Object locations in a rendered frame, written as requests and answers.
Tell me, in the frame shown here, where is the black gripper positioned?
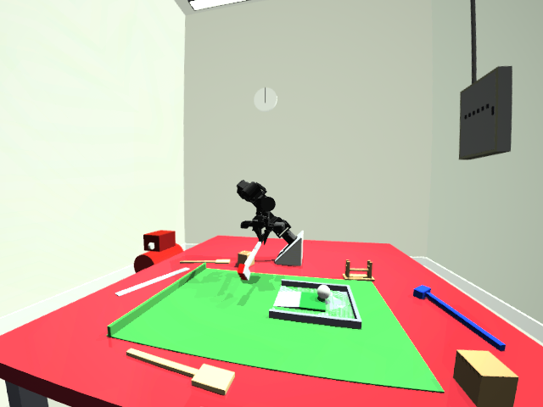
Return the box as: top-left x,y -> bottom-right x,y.
241,209 -> 285,245

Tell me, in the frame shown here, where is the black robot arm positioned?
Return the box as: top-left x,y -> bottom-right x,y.
236,180 -> 298,245

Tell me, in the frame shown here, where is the white golf ball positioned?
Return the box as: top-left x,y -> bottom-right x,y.
317,286 -> 331,299

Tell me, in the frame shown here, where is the tan box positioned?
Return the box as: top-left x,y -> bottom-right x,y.
452,349 -> 518,407
238,251 -> 255,266

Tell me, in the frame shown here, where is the green flat mat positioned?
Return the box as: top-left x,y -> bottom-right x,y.
107,268 -> 445,393

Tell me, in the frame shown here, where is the white flat bar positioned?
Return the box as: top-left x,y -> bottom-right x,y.
116,268 -> 190,296

